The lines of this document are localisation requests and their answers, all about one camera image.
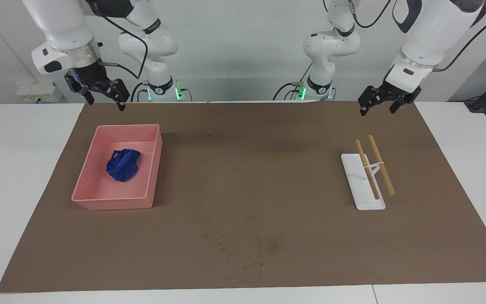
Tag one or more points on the pink plastic bin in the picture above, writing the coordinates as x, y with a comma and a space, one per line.
99, 190

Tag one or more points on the blue towel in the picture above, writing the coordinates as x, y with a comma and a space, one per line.
122, 165

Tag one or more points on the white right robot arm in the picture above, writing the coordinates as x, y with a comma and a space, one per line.
61, 25

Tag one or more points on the wooden rack rod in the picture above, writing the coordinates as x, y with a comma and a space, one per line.
367, 169
382, 164

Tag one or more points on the brown table mat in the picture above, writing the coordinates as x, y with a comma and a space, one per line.
247, 169

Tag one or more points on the white towel rack base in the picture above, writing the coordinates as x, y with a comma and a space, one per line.
363, 198

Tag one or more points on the white wall socket box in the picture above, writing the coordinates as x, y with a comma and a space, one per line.
38, 93

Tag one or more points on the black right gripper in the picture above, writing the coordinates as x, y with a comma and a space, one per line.
87, 75

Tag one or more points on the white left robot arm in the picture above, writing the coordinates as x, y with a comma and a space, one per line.
433, 29

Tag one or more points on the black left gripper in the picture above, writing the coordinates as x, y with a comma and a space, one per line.
401, 92

